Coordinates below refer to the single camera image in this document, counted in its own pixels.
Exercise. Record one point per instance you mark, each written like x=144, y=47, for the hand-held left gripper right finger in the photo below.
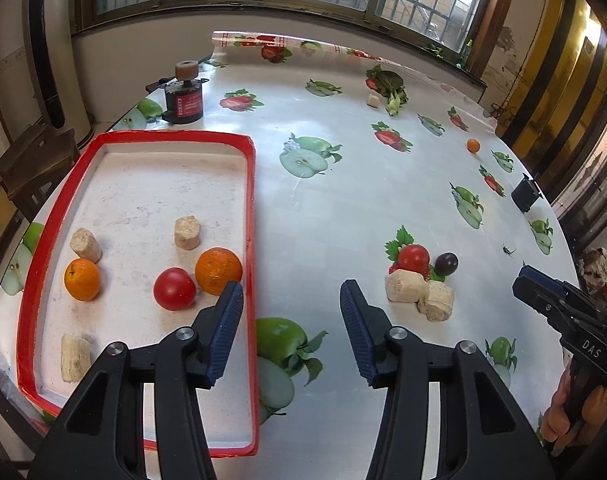
x=357, y=330

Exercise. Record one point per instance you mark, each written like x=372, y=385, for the person's right hand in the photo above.
x=556, y=420

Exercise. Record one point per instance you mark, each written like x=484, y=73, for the dark purple plum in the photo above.
x=446, y=263

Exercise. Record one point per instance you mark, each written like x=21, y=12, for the red rimmed white tray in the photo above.
x=148, y=200

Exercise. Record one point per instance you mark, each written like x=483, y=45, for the banana piece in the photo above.
x=186, y=70
x=436, y=300
x=187, y=231
x=373, y=100
x=406, y=285
x=75, y=357
x=85, y=245

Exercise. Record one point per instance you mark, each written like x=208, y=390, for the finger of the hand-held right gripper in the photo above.
x=538, y=275
x=531, y=294

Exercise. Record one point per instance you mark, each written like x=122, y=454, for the black cylindrical motor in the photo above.
x=526, y=192

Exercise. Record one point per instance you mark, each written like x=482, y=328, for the green leafy vegetable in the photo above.
x=391, y=87

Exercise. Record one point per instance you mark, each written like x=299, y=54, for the wooden chair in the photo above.
x=30, y=160

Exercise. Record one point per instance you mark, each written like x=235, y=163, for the red tomato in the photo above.
x=413, y=258
x=174, y=288

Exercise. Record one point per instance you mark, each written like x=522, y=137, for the small dark twig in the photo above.
x=508, y=249

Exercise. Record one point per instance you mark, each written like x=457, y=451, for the colourful printed cloth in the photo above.
x=596, y=267

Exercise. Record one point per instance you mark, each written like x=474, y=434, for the green bottle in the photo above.
x=467, y=50

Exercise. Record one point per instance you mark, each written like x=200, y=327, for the small orange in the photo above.
x=473, y=145

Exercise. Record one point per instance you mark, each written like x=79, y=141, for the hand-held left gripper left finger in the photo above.
x=226, y=330

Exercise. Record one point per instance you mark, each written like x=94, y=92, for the tall white appliance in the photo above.
x=48, y=55

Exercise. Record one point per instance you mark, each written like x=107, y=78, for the dark red cylindrical motor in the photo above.
x=183, y=102

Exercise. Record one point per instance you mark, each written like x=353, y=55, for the gold black striped panel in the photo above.
x=553, y=75

